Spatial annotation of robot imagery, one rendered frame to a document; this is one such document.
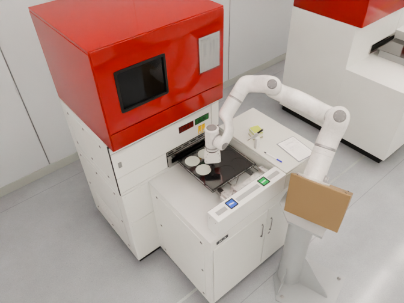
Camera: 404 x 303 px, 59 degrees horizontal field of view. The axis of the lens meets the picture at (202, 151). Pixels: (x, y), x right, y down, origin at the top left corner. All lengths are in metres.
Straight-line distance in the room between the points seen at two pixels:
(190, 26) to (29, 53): 1.70
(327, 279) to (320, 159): 1.20
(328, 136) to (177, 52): 0.92
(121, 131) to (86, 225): 1.52
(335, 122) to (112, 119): 1.16
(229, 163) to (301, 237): 0.64
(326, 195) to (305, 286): 1.06
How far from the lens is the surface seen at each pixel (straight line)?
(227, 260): 2.37
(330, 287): 2.96
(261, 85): 2.04
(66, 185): 3.74
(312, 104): 2.08
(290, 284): 2.88
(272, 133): 2.51
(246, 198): 2.08
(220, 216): 1.99
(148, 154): 2.26
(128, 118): 1.96
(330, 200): 2.04
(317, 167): 2.05
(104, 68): 1.77
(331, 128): 2.03
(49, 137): 3.71
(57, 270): 3.16
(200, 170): 2.31
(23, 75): 3.37
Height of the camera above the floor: 2.53
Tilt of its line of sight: 42 degrees down
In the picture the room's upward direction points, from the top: 2 degrees counter-clockwise
